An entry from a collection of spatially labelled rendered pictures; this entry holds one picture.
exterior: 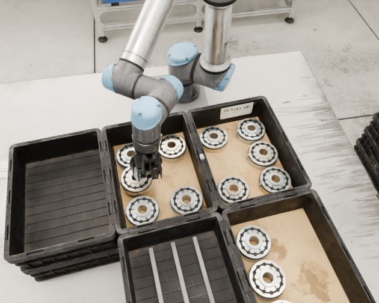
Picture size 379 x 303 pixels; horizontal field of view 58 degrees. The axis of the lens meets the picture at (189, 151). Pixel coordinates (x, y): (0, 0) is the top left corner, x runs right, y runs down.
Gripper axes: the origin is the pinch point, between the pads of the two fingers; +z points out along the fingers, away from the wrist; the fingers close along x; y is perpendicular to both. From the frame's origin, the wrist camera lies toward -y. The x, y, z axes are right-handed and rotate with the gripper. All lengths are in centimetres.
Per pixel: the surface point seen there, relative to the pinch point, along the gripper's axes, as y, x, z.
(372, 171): -9, 126, 51
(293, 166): 10.5, 46.5, -7.2
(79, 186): -4.2, -21.9, 6.4
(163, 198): 7.2, 4.3, 3.8
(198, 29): -186, 80, 79
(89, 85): -66, -15, 19
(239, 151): -4.3, 34.5, 1.0
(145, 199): 7.6, -1.8, 1.5
